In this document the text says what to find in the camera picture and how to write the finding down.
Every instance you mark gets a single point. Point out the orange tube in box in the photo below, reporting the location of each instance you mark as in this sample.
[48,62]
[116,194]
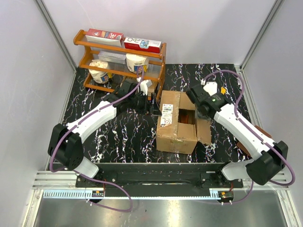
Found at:
[186,116]

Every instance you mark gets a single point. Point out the brown sponge pack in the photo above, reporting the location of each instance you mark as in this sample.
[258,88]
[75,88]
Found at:
[244,149]

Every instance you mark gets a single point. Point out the grey flat box on shelf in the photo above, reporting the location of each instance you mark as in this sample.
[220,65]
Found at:
[112,57]

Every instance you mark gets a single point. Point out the white cup middle shelf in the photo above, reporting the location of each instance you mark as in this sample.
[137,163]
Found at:
[137,63]

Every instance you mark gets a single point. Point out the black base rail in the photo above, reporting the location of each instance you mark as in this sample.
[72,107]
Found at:
[151,181]

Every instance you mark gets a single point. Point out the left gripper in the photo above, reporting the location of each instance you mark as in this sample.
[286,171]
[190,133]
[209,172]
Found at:
[152,109]

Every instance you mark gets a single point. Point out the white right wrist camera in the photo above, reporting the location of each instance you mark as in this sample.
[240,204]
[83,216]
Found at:
[209,87]

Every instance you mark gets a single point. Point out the red white toothpaste box right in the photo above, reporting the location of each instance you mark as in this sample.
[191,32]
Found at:
[142,44]

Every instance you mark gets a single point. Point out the yellow utility knife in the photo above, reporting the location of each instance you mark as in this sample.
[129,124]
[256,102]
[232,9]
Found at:
[223,90]

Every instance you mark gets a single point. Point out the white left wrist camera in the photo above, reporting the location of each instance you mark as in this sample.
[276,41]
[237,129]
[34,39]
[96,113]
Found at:
[144,85]

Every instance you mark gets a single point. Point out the orange wooden shelf rack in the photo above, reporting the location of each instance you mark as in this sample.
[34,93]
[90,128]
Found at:
[155,71]

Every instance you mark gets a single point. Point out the white cup lower left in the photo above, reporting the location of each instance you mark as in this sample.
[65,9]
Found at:
[100,77]

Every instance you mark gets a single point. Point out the red toothpaste box left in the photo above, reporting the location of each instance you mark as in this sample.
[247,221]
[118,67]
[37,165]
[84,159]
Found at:
[105,37]

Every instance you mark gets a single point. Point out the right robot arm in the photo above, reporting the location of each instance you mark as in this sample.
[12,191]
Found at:
[267,156]

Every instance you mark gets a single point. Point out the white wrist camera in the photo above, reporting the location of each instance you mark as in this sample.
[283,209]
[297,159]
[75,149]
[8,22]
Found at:
[209,87]
[144,85]

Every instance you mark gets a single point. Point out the brown cardboard express box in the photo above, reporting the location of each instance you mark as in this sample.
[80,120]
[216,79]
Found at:
[175,137]

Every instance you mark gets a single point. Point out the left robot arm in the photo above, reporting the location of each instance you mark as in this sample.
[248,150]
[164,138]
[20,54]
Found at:
[66,143]

